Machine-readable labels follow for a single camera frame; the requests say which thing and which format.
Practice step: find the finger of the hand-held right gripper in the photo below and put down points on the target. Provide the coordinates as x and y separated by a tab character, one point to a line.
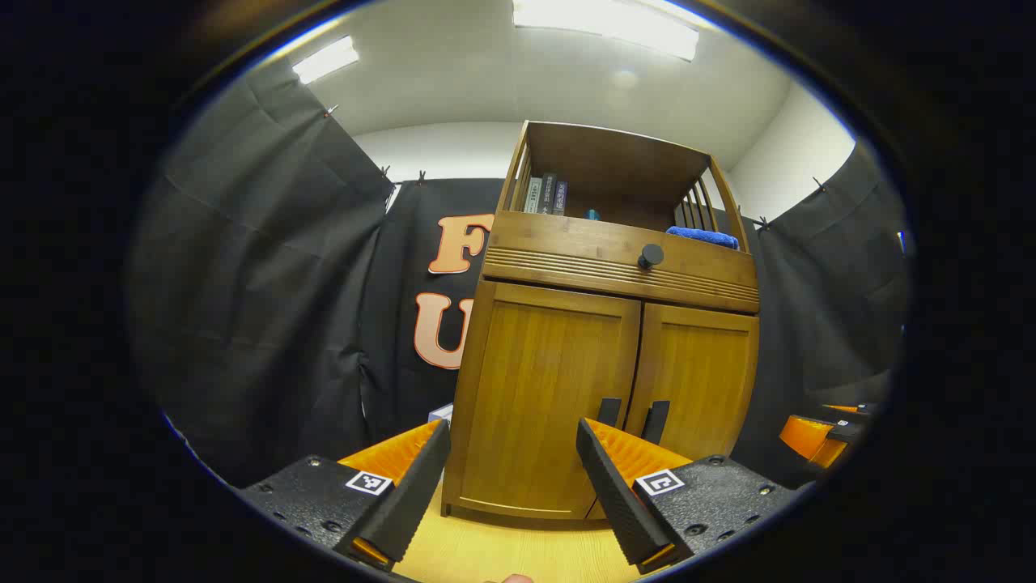
809	437
850	409

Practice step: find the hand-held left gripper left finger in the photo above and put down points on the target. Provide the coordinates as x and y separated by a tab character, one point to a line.
409	494

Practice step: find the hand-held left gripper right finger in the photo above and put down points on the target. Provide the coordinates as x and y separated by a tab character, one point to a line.
615	502

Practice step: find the wooden cabinet door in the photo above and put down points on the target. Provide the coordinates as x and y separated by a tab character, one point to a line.
704	380
542	389

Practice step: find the wooden double-door shoe cabinet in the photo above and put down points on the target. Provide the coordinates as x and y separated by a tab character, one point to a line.
472	364

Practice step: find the wooden cabinet drawer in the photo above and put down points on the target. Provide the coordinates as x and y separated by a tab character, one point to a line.
566	247

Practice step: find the pale blue upright book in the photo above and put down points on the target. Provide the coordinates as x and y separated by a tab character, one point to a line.
442	414

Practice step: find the black backdrop cloth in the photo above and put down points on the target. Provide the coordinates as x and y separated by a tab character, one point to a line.
825	308
259	283
401	267

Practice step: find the blue folded towel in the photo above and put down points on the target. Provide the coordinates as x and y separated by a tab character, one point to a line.
702	236

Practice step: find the black round drawer knob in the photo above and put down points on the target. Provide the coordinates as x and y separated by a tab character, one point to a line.
651	257

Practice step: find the blue grey book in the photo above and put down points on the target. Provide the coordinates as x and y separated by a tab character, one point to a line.
560	198

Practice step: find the white book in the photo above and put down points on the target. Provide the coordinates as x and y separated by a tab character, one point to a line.
532	197

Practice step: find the small ceiling light panel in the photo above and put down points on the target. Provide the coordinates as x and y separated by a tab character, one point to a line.
325	59

